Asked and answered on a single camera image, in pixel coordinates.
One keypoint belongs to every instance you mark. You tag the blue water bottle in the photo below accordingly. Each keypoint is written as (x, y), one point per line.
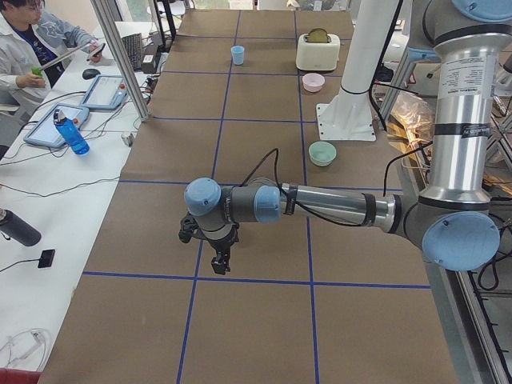
(70, 133)

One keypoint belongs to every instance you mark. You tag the person in white coat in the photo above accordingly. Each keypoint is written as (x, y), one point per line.
(32, 38)

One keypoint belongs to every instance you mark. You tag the teach pendant tablet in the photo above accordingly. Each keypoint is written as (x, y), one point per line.
(106, 92)
(44, 132)

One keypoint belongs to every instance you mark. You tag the green bowl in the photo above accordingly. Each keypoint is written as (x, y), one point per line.
(322, 153)

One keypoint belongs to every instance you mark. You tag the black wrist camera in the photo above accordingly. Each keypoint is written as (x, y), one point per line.
(188, 228)

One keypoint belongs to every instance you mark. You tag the pink bowl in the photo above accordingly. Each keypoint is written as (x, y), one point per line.
(313, 82)

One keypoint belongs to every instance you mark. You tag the toast slice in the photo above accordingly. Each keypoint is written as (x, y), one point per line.
(318, 35)

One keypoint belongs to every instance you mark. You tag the aluminium frame post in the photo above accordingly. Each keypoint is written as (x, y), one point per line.
(107, 23)

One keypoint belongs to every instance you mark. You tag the small black square device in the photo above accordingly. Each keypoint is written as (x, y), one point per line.
(46, 259)

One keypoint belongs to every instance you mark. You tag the cream toaster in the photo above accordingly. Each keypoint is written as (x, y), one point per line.
(315, 56)

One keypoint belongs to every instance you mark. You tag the near teach pendant tablet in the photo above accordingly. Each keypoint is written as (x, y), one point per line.
(44, 132)

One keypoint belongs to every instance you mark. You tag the light blue cup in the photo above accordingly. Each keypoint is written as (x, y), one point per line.
(237, 55)

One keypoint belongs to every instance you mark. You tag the black box on desk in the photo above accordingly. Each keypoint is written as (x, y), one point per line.
(151, 56)

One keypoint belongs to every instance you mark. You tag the black keyboard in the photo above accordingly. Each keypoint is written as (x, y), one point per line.
(133, 47)

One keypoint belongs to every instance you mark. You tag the far teach pendant tablet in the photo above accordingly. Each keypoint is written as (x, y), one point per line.
(106, 92)

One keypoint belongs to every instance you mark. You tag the black thermos bottle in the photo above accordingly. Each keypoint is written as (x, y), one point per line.
(17, 229)

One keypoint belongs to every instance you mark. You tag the black computer mouse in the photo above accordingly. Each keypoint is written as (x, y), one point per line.
(90, 73)

